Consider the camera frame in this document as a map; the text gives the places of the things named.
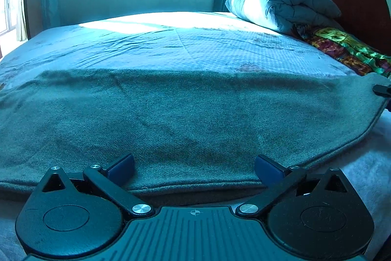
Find grey-green fleece pants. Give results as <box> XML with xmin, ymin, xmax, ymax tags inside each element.
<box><xmin>1</xmin><ymin>69</ymin><xmax>390</xmax><ymax>196</ymax></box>

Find colourful patterned pillow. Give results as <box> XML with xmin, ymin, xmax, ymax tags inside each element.
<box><xmin>293</xmin><ymin>24</ymin><xmax>390</xmax><ymax>78</ymax></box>

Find folded blue quilt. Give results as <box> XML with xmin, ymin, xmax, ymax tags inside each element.
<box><xmin>225</xmin><ymin>0</ymin><xmax>341</xmax><ymax>35</ymax></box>

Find blue floral bed sheet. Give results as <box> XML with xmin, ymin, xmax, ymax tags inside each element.
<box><xmin>1</xmin><ymin>12</ymin><xmax>390</xmax><ymax>260</ymax></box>

